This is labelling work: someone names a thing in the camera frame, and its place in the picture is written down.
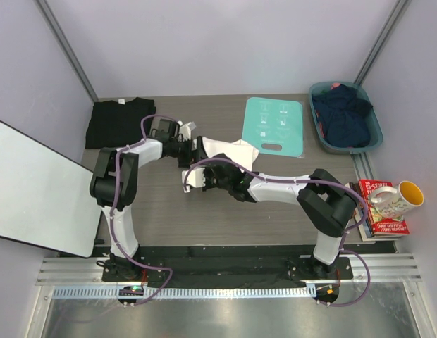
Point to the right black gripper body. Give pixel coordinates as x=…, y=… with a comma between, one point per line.
x=213, y=181

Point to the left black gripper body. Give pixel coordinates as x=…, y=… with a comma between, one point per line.
x=182, y=151

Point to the white printed t shirt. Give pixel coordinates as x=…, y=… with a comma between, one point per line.
x=240, y=151

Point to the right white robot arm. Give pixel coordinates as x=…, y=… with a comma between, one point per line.
x=328, y=204

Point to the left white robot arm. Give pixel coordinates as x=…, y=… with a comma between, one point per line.
x=114, y=187

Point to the red book stack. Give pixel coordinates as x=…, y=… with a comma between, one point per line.
x=377, y=228

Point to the teal folding board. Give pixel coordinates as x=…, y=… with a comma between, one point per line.
x=274, y=126

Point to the folded black t shirt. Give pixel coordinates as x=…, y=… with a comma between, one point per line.
x=116, y=125

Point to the dark blue clothes pile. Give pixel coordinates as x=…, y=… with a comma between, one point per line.
x=341, y=115

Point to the white board panel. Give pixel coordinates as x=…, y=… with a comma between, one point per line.
x=45, y=197

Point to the teal plastic basket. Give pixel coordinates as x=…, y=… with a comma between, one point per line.
x=371, y=120

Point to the white yellow floral mug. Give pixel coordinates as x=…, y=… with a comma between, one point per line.
x=393, y=202

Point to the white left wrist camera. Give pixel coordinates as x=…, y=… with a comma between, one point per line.
x=185, y=130

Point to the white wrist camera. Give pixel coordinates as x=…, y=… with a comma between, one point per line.
x=185, y=130
x=194, y=180

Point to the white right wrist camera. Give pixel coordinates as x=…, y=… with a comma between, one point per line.
x=194, y=180

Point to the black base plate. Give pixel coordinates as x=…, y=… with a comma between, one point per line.
x=226, y=266

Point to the aluminium rail frame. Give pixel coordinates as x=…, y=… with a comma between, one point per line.
x=383, y=299

